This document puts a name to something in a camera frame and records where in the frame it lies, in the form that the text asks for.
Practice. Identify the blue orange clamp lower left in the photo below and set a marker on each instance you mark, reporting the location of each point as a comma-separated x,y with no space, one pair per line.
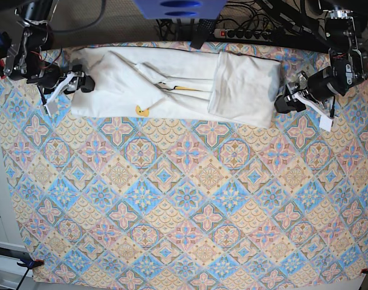
29,264

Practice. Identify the orange clamp lower right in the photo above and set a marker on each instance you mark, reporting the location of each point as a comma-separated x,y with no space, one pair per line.
365,271

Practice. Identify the white printed T-shirt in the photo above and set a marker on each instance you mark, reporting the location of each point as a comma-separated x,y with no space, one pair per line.
168,83

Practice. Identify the patterned tablecloth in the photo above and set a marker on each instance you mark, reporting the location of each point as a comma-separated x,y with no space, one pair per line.
131,203

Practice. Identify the black power strip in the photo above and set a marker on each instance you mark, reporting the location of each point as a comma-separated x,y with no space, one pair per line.
242,34

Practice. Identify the white cabinet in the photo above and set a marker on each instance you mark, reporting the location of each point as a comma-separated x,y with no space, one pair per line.
2,211

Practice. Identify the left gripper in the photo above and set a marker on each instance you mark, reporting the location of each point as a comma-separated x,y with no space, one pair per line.
305,90

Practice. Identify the black brush-like bracket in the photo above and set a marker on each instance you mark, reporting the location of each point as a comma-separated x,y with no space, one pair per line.
204,29

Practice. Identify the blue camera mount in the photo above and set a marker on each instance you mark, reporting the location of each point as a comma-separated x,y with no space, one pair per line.
184,9

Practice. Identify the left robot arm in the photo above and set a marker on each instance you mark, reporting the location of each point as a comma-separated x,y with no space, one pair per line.
337,25

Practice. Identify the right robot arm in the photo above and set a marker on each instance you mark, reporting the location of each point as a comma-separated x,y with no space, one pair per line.
23,60

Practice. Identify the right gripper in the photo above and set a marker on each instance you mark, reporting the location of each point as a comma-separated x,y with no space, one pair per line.
54,79

